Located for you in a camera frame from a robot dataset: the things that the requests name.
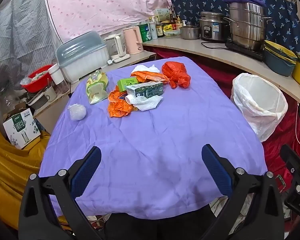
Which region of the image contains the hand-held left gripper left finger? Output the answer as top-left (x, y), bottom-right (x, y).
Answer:
top-left (18, 145), bottom-right (108, 240)

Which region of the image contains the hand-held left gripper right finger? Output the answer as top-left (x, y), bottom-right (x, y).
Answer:
top-left (194, 144), bottom-right (285, 240)

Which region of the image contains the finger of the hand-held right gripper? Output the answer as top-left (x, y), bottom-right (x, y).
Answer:
top-left (280, 144), bottom-right (300, 180)

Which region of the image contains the clear plastic wrap ball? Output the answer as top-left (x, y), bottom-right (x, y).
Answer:
top-left (68, 104), bottom-right (87, 121)

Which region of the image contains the white bag lined trash bin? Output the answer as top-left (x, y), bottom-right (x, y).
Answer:
top-left (230, 73), bottom-right (288, 142)

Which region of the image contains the yellow green snack bag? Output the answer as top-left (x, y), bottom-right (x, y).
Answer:
top-left (86, 70), bottom-right (109, 105)

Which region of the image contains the white paper towel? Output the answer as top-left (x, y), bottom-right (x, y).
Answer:
top-left (126, 95), bottom-right (163, 112)

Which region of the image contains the small green box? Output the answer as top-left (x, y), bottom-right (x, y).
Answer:
top-left (117, 77), bottom-right (140, 92)

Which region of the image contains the green and white milk carton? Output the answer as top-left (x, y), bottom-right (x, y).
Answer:
top-left (125, 81), bottom-right (164, 105)

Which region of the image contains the red plastic bag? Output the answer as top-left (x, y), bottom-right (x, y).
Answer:
top-left (161, 61), bottom-right (191, 89)

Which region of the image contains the long orange snack wrapper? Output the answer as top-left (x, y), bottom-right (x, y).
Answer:
top-left (131, 71), bottom-right (170, 83)

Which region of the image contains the white tissue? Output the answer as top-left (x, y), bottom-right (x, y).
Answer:
top-left (132, 64), bottom-right (161, 75)

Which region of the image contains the yellow cloth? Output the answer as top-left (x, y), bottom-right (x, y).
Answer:
top-left (0, 127), bottom-right (55, 230)

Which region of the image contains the printed cardboard box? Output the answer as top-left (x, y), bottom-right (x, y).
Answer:
top-left (2, 108), bottom-right (42, 150)

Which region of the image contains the white mug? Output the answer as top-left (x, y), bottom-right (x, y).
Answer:
top-left (44, 86), bottom-right (58, 102)

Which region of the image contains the blue basin yellow rim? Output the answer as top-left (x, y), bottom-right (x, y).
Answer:
top-left (264, 40), bottom-right (298, 57)
top-left (263, 51), bottom-right (297, 77)
top-left (264, 47), bottom-right (297, 62)

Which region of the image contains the white lidded glass jar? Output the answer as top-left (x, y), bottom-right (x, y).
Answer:
top-left (48, 64), bottom-right (69, 93)

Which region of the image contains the red plastic basin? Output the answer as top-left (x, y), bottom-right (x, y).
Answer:
top-left (20, 64), bottom-right (54, 92)

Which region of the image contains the plastic dish box grey lid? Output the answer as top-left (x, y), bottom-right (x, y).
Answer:
top-left (56, 31), bottom-right (109, 83)

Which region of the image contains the curved wooden shelf board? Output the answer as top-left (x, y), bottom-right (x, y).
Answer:
top-left (142, 36), bottom-right (300, 110)

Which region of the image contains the black induction cooker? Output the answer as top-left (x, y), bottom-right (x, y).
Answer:
top-left (225, 41), bottom-right (265, 62)

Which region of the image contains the pink kettle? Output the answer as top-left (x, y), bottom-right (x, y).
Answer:
top-left (122, 26), bottom-right (143, 55)

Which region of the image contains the small steel lidded pot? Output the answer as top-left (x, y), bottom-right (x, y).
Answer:
top-left (179, 22), bottom-right (200, 40)

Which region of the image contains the large steel steamer pot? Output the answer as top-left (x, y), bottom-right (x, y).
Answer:
top-left (224, 2), bottom-right (273, 51)

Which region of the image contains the steel rice cooker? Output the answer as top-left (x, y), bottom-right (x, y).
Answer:
top-left (199, 11), bottom-right (230, 42)

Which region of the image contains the yellow packet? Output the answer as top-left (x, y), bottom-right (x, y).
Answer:
top-left (164, 24), bottom-right (180, 37)

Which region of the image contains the grey patterned sheet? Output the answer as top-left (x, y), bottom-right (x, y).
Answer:
top-left (0, 0), bottom-right (63, 128)

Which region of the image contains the dark sauce bottle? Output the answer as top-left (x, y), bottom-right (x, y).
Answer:
top-left (155, 17), bottom-right (165, 38)

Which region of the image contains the white bottle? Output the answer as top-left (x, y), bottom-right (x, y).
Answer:
top-left (150, 20), bottom-right (158, 40)

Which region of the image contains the brown glass bottle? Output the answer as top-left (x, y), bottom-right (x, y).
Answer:
top-left (169, 11), bottom-right (177, 30)

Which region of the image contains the navy printed cloth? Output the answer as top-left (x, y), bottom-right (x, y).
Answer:
top-left (170, 0), bottom-right (300, 53)

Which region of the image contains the pink dotted sheet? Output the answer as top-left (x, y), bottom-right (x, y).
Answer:
top-left (44, 0), bottom-right (177, 43)

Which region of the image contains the black power cord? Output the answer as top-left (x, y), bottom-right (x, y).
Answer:
top-left (201, 41), bottom-right (230, 50)

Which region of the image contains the glass kettle white handle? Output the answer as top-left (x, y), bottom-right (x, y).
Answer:
top-left (104, 33), bottom-right (130, 63)

